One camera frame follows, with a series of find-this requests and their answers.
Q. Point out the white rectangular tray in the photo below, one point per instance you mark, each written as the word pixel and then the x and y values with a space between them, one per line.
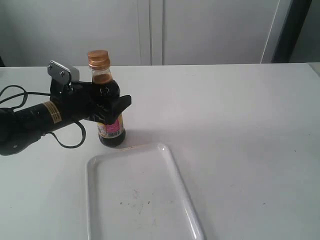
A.
pixel 137 193

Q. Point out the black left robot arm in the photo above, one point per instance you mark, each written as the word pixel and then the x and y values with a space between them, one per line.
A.
pixel 21 127

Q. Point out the dark vertical post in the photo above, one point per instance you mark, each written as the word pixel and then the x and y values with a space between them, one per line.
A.
pixel 291 30

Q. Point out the white cabinet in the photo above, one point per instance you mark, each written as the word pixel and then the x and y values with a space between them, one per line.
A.
pixel 141 32

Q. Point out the dark soy sauce bottle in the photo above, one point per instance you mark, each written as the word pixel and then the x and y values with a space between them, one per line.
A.
pixel 106 89

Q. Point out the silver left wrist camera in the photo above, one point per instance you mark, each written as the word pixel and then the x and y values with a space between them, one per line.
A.
pixel 63 73

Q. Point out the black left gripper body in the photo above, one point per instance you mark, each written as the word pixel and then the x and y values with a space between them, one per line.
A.
pixel 78 101

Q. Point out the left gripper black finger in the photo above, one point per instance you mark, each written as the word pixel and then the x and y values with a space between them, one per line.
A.
pixel 109 109

